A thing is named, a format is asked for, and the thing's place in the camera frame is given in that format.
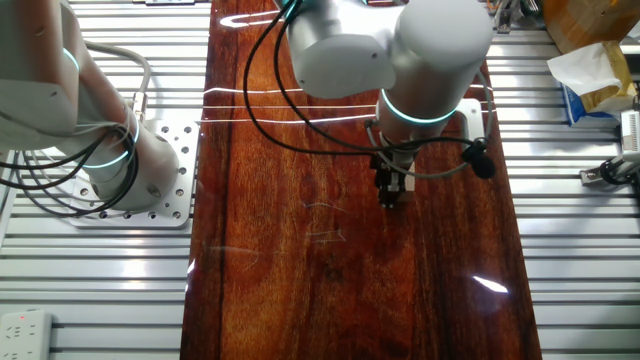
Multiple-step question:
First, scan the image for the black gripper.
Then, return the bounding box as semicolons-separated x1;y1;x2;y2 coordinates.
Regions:
370;153;416;210

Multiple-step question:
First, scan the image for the black looped cable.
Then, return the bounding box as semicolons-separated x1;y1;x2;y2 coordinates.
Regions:
12;124;141;220

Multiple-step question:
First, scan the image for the black cable with thick plug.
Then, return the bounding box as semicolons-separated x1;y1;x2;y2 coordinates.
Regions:
272;0;498;181

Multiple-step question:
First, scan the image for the long black cable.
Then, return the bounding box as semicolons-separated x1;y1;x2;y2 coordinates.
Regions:
0;128;119;194

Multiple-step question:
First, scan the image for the white yellow blue paper bag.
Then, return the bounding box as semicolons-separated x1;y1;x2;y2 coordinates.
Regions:
547;39;639;127

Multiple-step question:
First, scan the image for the small tan wooden block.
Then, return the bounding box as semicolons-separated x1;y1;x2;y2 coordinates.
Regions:
395;160;417;206

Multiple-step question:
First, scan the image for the camera mount with black knob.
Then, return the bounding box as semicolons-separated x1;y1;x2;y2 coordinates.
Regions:
579;151;640;187

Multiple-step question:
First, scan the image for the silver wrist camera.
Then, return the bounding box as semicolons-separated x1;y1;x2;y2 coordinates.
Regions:
455;98;487;146

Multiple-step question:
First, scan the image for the glossy wood-grain mat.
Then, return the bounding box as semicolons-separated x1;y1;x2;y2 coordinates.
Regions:
179;0;544;360

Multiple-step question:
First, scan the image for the thin black cable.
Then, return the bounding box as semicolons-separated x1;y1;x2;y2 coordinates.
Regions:
241;0;375;157

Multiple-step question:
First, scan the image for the white power strip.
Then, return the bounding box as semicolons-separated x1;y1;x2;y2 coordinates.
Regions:
0;309;54;360

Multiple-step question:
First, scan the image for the brown cardboard box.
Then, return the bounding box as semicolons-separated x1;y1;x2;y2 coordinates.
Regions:
542;0;640;55

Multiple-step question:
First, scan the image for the grey cable with metal connector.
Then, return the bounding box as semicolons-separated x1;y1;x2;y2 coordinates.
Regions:
84;41;153;124

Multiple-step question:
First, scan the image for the silver labelled depth camera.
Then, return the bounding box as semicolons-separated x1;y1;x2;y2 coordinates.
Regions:
619;109;640;154

